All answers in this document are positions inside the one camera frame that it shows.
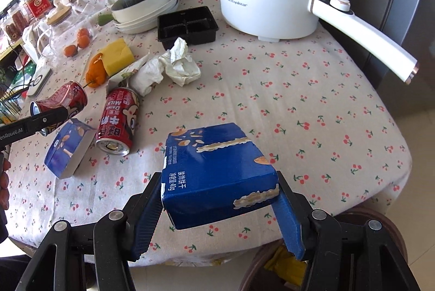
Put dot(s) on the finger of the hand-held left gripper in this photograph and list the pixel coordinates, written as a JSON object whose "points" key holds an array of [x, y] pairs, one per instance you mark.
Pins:
{"points": [[47, 119]]}

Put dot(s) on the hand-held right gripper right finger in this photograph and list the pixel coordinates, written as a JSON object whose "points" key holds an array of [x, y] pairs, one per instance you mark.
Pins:
{"points": [[289, 223]]}

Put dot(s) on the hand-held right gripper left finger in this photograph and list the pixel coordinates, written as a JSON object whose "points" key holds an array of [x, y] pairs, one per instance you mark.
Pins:
{"points": [[146, 219]]}

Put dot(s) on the red drink can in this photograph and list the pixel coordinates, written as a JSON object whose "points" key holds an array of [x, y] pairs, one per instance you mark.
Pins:
{"points": [[66, 95], [117, 121]]}

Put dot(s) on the brown trash bin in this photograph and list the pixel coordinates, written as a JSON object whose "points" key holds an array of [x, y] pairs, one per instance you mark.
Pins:
{"points": [[260, 263]]}

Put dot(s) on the large blue cardboard box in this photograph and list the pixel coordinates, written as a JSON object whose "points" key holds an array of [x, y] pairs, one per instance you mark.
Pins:
{"points": [[210, 175]]}

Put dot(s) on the yellow green sponge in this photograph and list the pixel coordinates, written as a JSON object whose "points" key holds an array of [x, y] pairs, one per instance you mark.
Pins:
{"points": [[117, 56]]}

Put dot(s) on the black plastic tray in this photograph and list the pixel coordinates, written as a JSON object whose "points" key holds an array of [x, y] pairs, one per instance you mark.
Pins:
{"points": [[187, 25]]}

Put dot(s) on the person's left hand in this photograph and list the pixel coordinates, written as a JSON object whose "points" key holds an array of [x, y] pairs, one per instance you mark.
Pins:
{"points": [[3, 187]]}

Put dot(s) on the small blue cardboard box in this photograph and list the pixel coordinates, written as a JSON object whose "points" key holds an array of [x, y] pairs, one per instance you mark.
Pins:
{"points": [[63, 148]]}

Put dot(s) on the white flat scale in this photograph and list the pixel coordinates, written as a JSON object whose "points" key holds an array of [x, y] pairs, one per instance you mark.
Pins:
{"points": [[40, 80]]}

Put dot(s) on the yellow packet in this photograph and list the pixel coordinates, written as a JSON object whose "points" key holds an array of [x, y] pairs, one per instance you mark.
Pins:
{"points": [[282, 274]]}

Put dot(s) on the tangerine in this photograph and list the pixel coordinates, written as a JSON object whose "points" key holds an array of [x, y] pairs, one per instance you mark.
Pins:
{"points": [[70, 50], [83, 32], [82, 41]]}

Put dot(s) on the torn printed paper wrapper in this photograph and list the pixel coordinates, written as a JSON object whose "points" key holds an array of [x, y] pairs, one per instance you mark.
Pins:
{"points": [[127, 71]]}

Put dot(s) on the glass teapot with wooden lid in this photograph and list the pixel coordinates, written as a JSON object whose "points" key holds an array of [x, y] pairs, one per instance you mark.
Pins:
{"points": [[56, 25]]}

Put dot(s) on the clear jar of red snacks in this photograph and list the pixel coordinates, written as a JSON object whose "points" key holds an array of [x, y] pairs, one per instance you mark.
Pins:
{"points": [[13, 22]]}

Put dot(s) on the crumpled white tissue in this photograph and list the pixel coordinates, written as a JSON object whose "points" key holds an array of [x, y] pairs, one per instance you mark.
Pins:
{"points": [[148, 76], [181, 63]]}

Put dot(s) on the red tin box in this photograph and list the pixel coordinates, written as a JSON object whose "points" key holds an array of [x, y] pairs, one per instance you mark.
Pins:
{"points": [[37, 3]]}

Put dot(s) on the cherry print tablecloth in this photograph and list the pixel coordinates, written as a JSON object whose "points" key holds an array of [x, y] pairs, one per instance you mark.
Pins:
{"points": [[289, 100]]}

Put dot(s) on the white plate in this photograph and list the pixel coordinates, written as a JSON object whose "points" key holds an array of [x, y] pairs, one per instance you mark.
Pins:
{"points": [[149, 26], [172, 3], [142, 31]]}

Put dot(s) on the white electric pot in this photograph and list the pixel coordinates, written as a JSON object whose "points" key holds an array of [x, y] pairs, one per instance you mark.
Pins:
{"points": [[272, 5]]}

